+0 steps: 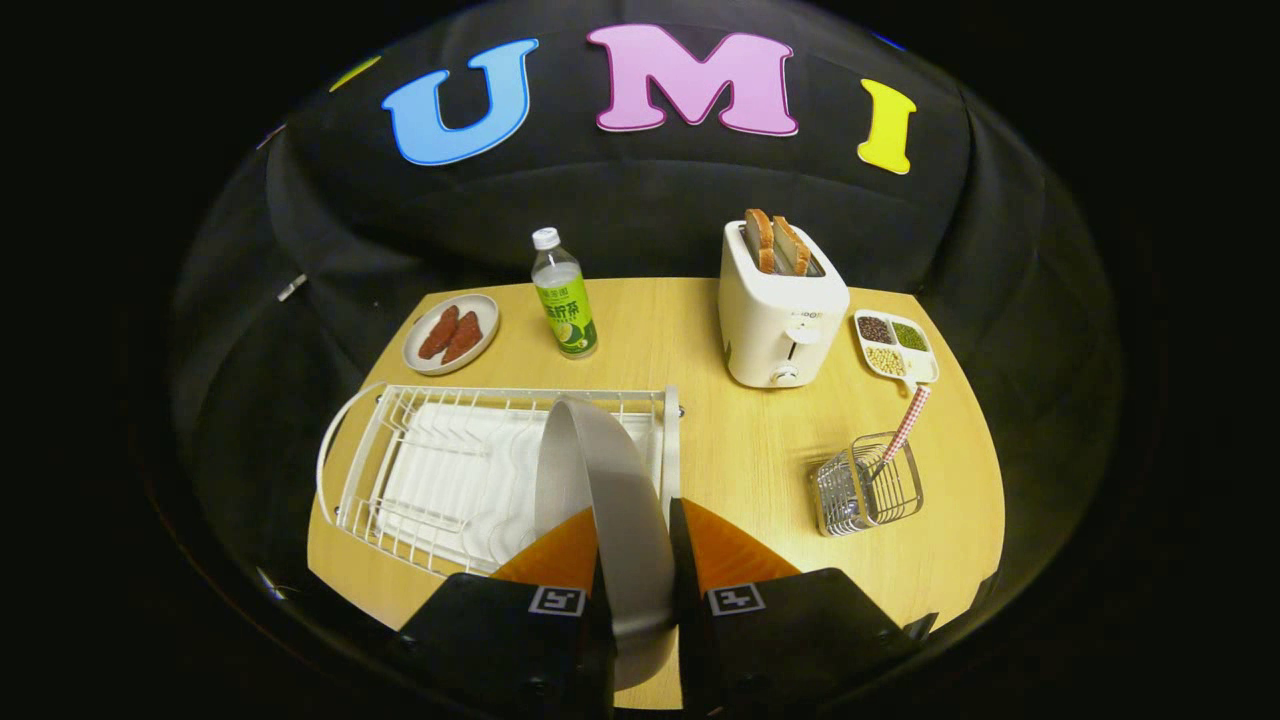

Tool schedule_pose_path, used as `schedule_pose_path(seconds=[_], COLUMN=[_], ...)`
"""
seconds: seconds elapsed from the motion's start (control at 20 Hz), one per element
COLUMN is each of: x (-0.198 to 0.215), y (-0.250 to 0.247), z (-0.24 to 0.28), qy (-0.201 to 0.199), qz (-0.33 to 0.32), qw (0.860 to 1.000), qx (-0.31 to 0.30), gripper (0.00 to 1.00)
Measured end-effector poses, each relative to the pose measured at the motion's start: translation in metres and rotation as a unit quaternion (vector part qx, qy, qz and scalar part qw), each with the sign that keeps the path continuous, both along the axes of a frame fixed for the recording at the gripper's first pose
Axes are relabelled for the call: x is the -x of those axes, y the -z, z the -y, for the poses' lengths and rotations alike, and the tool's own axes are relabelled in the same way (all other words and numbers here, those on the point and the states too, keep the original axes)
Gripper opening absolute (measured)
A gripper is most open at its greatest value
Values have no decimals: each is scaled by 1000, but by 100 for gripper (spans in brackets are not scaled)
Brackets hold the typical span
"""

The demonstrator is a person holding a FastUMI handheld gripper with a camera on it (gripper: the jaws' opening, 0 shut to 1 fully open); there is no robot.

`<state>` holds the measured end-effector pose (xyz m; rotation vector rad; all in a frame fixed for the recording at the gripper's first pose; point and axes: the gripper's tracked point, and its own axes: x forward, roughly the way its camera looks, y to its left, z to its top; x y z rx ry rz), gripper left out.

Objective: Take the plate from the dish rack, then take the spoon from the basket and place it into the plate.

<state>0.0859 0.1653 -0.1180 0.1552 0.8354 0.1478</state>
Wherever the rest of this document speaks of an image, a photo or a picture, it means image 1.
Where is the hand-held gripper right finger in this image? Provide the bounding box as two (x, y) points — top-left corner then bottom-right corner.
(667, 497), (937, 720)

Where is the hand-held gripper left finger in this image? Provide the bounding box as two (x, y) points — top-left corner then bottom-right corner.
(395, 505), (618, 720)

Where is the grey round plate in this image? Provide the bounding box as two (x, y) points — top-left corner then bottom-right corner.
(533, 397), (680, 692)

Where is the metal wire basket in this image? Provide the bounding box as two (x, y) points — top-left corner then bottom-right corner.
(812, 431), (925, 539)

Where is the white wire dish rack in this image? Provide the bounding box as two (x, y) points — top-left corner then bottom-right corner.
(316, 380), (684, 581)

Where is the checkered handle spoon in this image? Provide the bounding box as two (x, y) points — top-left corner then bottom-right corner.
(868, 385), (933, 482)

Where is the small beige meat plate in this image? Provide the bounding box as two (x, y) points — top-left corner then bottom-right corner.
(403, 294), (501, 377)

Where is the white divided bean dish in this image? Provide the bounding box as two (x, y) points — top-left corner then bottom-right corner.
(853, 308), (941, 394)

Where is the white drip tray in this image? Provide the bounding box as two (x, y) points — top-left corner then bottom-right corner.
(375, 402), (657, 574)

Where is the white toaster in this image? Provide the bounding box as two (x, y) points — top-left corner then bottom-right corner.
(718, 220), (852, 390)

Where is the red meat piece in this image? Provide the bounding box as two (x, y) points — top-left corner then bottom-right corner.
(418, 305), (461, 361)
(442, 311), (484, 365)

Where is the green label drink bottle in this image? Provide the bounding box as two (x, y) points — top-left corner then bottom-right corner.
(531, 228), (600, 360)

